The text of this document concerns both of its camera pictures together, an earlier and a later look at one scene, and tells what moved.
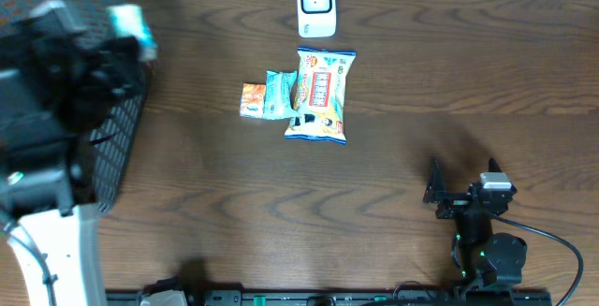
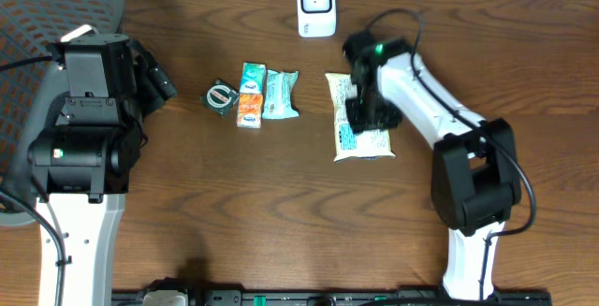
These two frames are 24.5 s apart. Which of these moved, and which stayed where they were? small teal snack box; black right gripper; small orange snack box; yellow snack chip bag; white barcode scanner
Moved: small teal snack box; yellow snack chip bag; small orange snack box; black right gripper
Stayed: white barcode scanner
